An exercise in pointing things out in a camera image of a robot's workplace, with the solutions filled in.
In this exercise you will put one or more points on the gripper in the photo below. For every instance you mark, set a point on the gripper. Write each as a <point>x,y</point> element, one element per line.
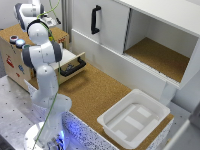
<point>50,20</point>

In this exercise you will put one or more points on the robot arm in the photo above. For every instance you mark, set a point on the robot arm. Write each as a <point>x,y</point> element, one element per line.
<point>46,83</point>

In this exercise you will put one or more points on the blue button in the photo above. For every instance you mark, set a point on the blue button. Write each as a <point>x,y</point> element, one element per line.
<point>20,42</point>

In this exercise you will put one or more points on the red button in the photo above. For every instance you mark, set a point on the red button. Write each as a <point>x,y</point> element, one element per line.
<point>13,38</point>

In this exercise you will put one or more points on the wooden drawer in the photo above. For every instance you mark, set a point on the wooden drawer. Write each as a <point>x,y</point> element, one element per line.
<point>71,56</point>

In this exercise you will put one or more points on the white sliding door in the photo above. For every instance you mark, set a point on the white sliding door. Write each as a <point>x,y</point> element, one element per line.
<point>110,23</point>

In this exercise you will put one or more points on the wooden drawer box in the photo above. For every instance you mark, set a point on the wooden drawer box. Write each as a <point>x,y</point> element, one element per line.
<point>13,71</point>

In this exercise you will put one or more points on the white cabinet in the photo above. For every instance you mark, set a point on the white cabinet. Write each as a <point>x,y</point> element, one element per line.
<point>133,71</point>

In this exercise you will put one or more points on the white plastic box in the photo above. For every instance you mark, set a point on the white plastic box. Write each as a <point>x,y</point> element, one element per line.
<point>133,120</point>

